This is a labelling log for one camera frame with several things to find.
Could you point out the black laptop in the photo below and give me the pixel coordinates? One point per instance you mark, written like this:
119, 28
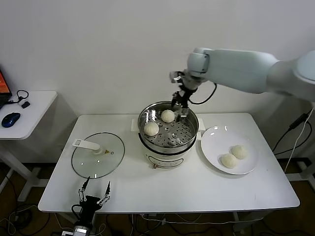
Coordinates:
3, 84

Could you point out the cream electric cooker base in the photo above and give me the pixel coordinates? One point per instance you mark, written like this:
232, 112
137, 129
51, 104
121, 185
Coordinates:
167, 157

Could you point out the white table leg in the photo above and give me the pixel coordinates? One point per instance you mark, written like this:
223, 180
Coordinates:
237, 221

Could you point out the white round plate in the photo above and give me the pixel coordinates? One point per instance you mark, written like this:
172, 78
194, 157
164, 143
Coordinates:
214, 142

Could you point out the white steamed baozi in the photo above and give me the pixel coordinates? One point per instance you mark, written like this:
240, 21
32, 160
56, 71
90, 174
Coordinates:
239, 151
168, 115
150, 128
229, 160

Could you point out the blue computer mouse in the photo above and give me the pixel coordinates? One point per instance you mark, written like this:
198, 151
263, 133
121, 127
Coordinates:
10, 119

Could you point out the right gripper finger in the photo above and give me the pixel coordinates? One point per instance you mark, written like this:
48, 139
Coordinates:
175, 97
184, 108

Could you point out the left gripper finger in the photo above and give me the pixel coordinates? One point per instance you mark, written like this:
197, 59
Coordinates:
86, 184
108, 188

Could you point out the steel perforated steamer basket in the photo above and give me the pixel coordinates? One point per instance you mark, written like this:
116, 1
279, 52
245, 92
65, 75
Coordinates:
177, 134

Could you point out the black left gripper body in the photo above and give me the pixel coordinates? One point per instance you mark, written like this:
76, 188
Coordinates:
89, 202

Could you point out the white side table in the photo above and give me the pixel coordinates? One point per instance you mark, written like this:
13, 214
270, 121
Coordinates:
37, 115

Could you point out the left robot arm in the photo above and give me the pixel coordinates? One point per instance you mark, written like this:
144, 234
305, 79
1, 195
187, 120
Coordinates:
80, 231

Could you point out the small black device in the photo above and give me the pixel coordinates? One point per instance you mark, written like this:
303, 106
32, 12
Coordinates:
25, 105

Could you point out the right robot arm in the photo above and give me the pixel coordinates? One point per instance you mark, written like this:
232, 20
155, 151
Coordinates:
241, 71

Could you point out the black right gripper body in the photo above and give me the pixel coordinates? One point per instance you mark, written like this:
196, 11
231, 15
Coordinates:
187, 92

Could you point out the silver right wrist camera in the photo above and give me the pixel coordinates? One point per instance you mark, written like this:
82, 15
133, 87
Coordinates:
176, 76

